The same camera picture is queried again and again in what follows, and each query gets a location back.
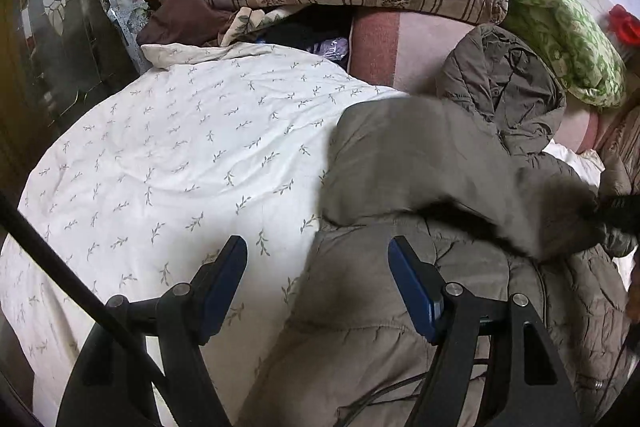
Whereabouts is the wooden glass-door cabinet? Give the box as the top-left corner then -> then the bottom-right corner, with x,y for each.
1,0 -> 138,200

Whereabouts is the cream floral cloth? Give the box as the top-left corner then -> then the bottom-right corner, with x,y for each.
217,5 -> 304,48

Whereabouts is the striped brown bolster quilt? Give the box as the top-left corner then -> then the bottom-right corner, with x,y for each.
600,107 -> 639,196

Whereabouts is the black cable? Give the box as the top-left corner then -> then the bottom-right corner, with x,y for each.
0,193 -> 174,396

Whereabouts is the olive hooded puffer jacket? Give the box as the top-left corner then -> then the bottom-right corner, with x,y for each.
239,25 -> 638,426

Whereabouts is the green white patterned blanket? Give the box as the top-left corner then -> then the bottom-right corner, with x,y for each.
501,0 -> 626,108

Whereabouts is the red fabric item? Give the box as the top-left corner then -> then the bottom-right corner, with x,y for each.
608,4 -> 640,46

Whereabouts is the white leaf-print quilt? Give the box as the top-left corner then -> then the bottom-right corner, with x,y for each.
18,43 -> 393,417

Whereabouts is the pink quilted pillow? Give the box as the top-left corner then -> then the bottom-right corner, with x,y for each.
348,9 -> 602,153

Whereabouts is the dark brown garment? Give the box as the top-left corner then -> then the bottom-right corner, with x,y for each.
137,0 -> 235,46

